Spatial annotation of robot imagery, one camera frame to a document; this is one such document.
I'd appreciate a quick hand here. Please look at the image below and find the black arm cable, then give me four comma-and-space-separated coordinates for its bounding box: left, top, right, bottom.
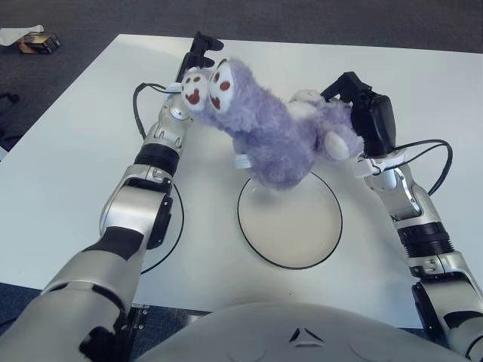
131, 81, 186, 275
377, 139, 454, 197

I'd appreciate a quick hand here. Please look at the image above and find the white plate with black rim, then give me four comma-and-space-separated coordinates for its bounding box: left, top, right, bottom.
236, 171, 343, 270

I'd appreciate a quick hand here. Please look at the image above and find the purple plush bunny doll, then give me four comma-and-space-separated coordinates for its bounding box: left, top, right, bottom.
180, 57, 366, 192

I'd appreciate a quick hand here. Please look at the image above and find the black and orange box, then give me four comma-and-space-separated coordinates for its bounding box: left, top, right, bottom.
18, 32, 61, 54

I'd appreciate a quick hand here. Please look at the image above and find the black table bracket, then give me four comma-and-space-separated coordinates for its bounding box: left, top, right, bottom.
128, 301, 149, 336

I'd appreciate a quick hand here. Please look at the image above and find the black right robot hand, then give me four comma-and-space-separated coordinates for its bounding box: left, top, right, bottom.
320, 71, 397, 158

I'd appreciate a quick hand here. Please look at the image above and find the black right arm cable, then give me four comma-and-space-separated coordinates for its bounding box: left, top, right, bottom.
377, 139, 454, 197

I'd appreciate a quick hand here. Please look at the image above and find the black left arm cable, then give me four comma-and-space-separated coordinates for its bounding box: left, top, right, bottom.
131, 81, 186, 275

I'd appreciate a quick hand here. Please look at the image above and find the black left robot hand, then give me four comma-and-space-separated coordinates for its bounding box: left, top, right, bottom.
177, 31, 223, 86

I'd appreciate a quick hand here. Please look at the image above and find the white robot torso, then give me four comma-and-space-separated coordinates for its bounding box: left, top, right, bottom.
135, 301, 469, 362

